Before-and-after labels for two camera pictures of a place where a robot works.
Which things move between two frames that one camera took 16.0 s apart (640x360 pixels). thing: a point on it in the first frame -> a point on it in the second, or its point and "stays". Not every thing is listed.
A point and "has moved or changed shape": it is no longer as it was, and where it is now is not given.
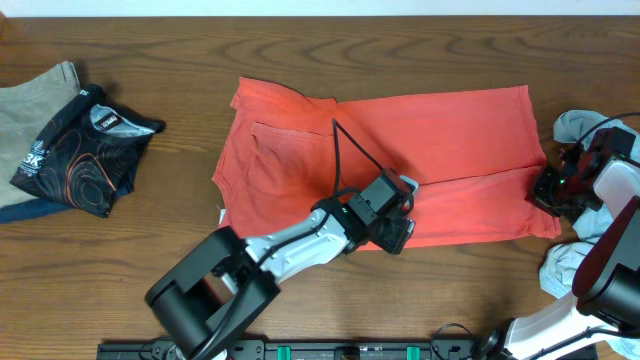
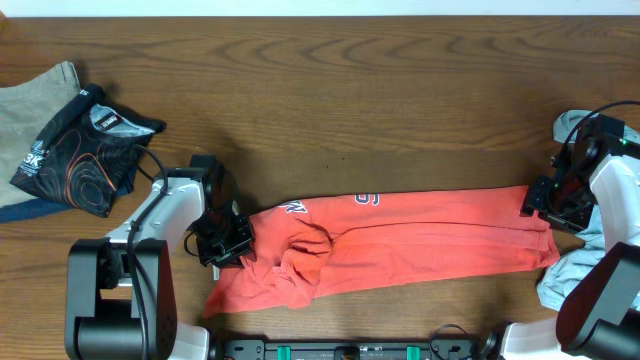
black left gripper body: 392,239 -> 223,235
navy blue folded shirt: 38,208 stays
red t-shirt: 477,155 has moved or changed shape
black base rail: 309,349 stays
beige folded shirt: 27,110 stays
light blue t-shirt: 560,264 stays
